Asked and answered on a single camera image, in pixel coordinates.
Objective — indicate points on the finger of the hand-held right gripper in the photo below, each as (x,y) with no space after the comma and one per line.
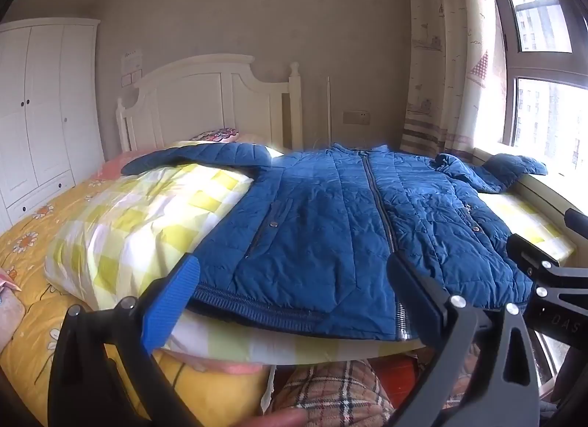
(533,254)
(578,224)

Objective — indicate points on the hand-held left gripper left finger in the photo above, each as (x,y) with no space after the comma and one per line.
(174,303)

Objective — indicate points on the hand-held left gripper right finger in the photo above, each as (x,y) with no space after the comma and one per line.
(413,294)

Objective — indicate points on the blue quilted jacket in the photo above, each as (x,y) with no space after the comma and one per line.
(330,234)

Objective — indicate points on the cream window sill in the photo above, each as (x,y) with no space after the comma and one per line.
(556,192)

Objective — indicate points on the yellow checked quilt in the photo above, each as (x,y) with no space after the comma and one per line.
(138,234)

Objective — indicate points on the red cloth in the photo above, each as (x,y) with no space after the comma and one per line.
(399,376)

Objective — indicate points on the plaid trousers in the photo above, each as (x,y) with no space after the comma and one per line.
(330,397)

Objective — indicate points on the yellow floral bedsheet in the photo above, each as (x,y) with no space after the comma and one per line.
(32,316)

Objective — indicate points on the dark framed window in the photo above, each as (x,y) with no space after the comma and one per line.
(542,64)

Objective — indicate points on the pink cloth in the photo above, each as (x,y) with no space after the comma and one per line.
(10,312)

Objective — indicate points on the floral pillow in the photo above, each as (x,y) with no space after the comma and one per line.
(218,134)

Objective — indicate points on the thin white rod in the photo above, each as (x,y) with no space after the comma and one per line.
(328,114)

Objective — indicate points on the white bed headboard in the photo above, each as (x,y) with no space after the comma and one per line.
(202,101)

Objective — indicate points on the printed cream curtain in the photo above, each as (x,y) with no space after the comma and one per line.
(450,64)

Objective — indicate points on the white wardrobe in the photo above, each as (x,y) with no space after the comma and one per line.
(43,110)

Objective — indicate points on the wall socket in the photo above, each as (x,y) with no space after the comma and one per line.
(356,117)

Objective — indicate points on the wall light switch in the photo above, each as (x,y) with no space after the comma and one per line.
(131,79)

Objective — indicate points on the white wall paper note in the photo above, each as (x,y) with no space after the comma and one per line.
(132,62)

